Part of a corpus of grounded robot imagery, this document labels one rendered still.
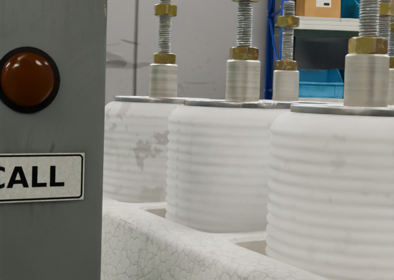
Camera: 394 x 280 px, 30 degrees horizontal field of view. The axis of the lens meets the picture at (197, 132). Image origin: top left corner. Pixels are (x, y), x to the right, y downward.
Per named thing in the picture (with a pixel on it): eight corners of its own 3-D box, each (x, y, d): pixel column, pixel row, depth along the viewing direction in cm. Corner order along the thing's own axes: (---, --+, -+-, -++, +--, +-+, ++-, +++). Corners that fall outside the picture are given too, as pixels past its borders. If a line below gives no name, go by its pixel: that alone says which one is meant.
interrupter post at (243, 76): (241, 112, 46) (243, 59, 46) (216, 110, 48) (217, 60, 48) (268, 112, 48) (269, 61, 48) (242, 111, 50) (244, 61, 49)
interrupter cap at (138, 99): (223, 107, 60) (223, 99, 60) (190, 108, 53) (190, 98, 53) (139, 104, 63) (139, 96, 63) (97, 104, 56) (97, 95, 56)
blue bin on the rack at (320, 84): (276, 96, 540) (277, 68, 539) (327, 98, 543) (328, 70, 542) (290, 97, 490) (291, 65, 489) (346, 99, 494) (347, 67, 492)
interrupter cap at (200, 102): (238, 113, 43) (239, 101, 42) (160, 108, 48) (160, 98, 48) (325, 114, 47) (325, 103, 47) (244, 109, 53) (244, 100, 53)
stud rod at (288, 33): (289, 89, 63) (293, 0, 63) (278, 88, 63) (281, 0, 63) (292, 89, 64) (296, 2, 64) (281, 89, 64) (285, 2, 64)
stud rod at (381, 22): (382, 90, 53) (387, -16, 52) (370, 90, 53) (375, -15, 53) (390, 91, 53) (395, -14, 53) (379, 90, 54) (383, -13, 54)
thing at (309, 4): (340, 19, 493) (341, -12, 491) (304, 17, 491) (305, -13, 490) (328, 23, 523) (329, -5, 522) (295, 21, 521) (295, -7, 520)
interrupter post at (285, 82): (295, 109, 62) (296, 70, 62) (267, 108, 63) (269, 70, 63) (302, 109, 64) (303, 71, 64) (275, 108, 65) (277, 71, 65)
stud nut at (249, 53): (241, 59, 46) (241, 45, 46) (223, 60, 48) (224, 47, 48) (263, 61, 48) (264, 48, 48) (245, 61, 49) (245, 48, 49)
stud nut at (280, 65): (293, 70, 62) (293, 60, 62) (274, 70, 63) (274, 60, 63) (298, 71, 64) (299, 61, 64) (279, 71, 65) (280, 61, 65)
